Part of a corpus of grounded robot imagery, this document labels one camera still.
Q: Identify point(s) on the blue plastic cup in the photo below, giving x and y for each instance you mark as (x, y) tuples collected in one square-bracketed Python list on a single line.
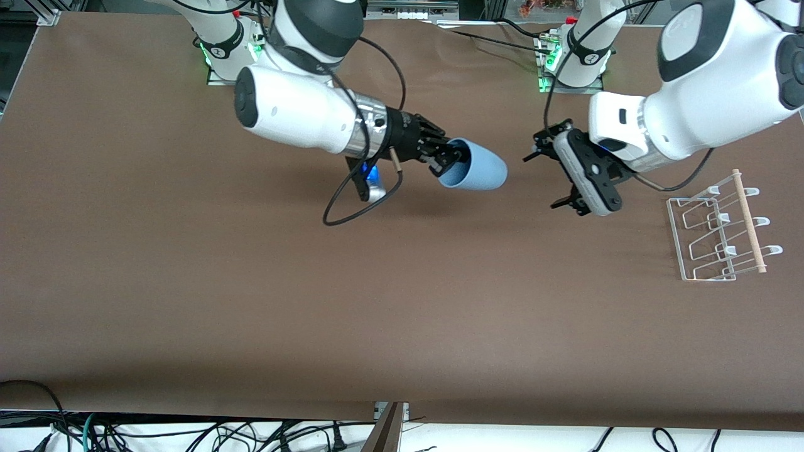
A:
[(483, 169)]

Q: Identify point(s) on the small silver metal bracket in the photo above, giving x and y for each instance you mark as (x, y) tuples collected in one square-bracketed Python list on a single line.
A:
[(405, 411)]

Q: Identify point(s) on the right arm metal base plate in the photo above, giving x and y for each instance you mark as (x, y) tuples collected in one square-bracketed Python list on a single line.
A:
[(217, 80)]

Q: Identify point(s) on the white power strip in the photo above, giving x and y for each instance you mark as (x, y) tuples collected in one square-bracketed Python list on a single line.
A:
[(411, 12)]

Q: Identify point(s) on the brown table cover sheet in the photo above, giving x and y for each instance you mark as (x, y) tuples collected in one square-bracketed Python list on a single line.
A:
[(402, 282)]

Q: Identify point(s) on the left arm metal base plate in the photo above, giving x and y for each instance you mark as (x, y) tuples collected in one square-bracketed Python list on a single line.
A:
[(571, 90)]

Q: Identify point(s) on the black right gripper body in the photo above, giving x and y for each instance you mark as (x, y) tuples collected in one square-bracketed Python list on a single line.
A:
[(407, 135)]

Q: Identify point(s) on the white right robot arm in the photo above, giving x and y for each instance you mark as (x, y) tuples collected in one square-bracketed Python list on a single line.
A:
[(289, 113)]

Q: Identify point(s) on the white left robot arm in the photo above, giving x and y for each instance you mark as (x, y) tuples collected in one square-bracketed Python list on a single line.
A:
[(710, 94)]

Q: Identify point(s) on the orange red clutter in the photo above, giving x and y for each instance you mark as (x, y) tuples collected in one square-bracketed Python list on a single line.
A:
[(534, 7)]

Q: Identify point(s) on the silver corner bracket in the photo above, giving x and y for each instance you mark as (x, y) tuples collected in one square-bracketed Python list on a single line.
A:
[(47, 19)]

